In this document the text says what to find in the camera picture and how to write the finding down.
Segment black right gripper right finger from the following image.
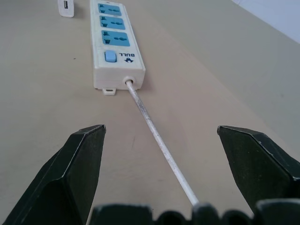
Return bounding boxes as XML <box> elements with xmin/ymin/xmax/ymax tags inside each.
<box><xmin>217</xmin><ymin>125</ymin><xmax>300</xmax><ymax>218</ymax></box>

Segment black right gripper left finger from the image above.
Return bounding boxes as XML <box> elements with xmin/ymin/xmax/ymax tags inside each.
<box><xmin>1</xmin><ymin>124</ymin><xmax>106</xmax><ymax>225</ymax></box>

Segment white power strip blue sockets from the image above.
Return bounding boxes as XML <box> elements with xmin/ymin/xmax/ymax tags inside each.
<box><xmin>90</xmin><ymin>0</ymin><xmax>146</xmax><ymax>97</ymax></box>

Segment white USB charger plug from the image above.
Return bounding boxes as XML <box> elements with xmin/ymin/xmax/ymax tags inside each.
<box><xmin>57</xmin><ymin>0</ymin><xmax>75</xmax><ymax>18</ymax></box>

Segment white power cord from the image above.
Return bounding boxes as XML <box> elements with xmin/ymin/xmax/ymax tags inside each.
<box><xmin>125</xmin><ymin>79</ymin><xmax>200</xmax><ymax>207</ymax></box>

